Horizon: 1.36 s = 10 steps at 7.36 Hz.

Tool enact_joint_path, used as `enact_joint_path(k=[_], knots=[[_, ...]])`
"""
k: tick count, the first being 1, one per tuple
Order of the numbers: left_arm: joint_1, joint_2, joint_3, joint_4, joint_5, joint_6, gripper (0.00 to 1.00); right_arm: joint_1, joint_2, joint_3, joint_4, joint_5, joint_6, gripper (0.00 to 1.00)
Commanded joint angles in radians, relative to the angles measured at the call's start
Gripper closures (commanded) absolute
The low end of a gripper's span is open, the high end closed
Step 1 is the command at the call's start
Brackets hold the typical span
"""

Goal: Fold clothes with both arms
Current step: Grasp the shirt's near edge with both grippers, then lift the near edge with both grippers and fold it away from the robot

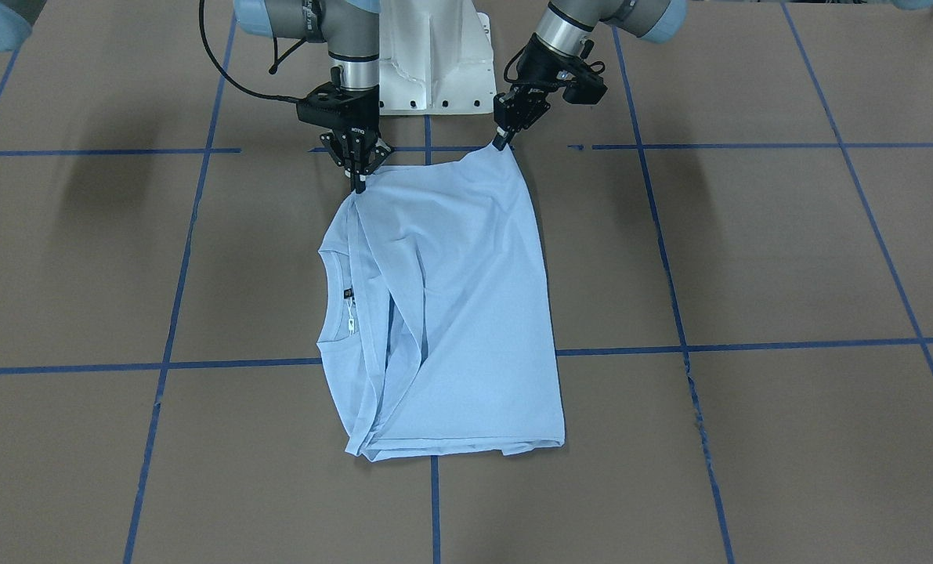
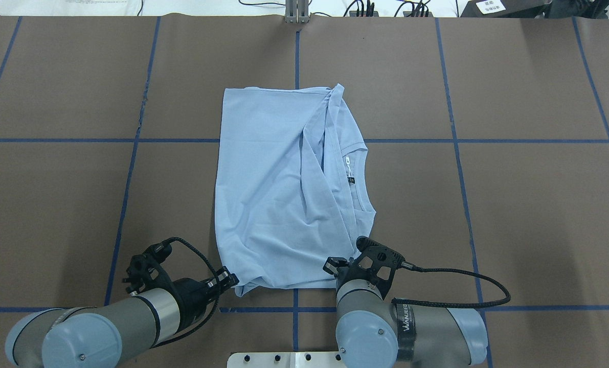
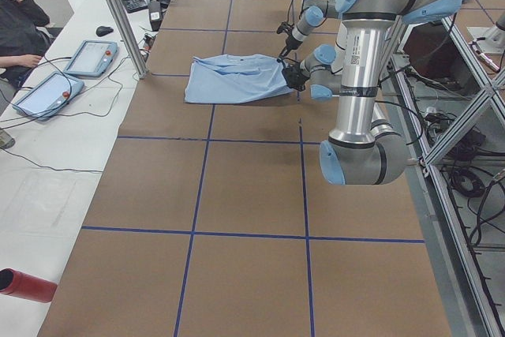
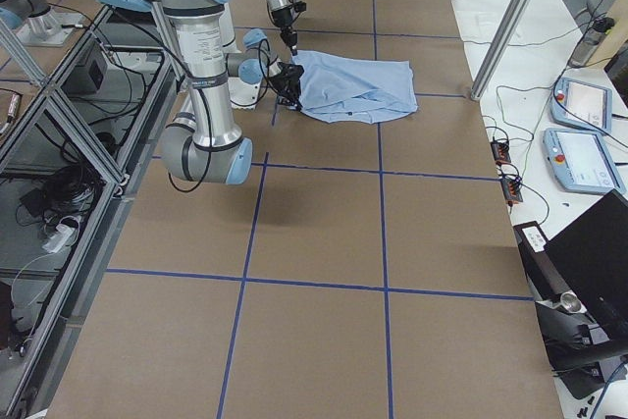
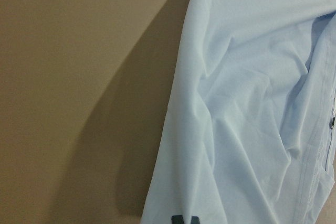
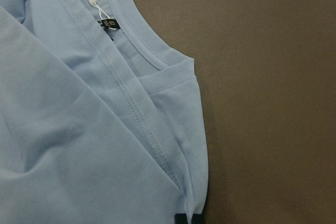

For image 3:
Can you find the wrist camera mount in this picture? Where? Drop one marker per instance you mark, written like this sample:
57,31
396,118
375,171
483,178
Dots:
294,77
284,27

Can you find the brown box behind frame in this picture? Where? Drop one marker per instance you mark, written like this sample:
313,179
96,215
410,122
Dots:
433,58

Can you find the black computer mouse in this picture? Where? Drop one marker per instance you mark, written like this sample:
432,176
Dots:
103,31

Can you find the teach pendant tablet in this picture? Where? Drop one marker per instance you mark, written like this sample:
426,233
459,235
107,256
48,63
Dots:
48,97
91,59

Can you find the aluminium frame post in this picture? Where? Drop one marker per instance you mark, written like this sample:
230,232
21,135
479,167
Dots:
122,22

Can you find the aluminium frame rack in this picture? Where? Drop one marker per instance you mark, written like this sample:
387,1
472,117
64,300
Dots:
432,155

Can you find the near teach pendant tablet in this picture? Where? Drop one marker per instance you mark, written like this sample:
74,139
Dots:
48,97

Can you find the seated person in black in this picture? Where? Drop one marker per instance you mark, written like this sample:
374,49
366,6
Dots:
23,43

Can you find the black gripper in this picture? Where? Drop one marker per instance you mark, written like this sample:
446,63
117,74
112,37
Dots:
290,43

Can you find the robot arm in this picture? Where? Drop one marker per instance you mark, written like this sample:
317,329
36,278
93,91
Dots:
313,13
363,148

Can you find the far teach pendant tablet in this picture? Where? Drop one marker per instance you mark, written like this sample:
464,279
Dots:
91,59

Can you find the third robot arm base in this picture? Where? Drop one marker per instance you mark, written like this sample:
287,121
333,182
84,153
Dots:
488,40

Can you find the red cylinder bottle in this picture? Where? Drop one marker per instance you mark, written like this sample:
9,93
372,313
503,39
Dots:
21,285

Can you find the light blue t-shirt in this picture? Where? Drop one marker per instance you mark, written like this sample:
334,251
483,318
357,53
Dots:
231,79

